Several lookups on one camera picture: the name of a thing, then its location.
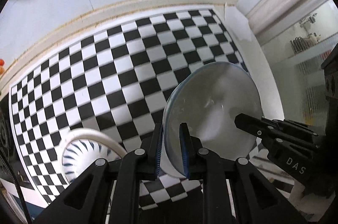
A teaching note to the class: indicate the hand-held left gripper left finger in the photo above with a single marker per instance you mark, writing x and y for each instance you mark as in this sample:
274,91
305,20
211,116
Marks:
158,150

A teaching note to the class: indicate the white crumpled paper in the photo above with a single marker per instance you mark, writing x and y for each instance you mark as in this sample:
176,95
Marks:
237,23

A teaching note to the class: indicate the colourful wall sticker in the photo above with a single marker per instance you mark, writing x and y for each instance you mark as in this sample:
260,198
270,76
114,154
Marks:
1,64

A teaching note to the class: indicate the glass door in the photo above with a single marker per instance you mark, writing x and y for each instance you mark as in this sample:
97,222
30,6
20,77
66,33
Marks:
303,76

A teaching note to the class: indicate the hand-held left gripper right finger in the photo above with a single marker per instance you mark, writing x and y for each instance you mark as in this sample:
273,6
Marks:
184,150

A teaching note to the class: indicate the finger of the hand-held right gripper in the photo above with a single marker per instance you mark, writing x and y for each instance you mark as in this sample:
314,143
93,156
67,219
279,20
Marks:
264,129

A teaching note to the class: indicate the black gas stove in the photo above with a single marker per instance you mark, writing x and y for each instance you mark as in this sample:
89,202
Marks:
4,131

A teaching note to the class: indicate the black white checkered tablecloth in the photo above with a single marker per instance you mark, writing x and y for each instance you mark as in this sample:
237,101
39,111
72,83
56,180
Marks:
105,68

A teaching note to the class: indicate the plain white plate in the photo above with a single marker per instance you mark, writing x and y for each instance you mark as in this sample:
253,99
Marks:
211,97

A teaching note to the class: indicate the blue striped white plate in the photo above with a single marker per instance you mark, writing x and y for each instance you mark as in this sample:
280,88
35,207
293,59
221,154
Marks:
79,155

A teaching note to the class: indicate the blue cabinet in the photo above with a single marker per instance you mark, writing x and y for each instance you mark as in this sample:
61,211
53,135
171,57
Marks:
37,212

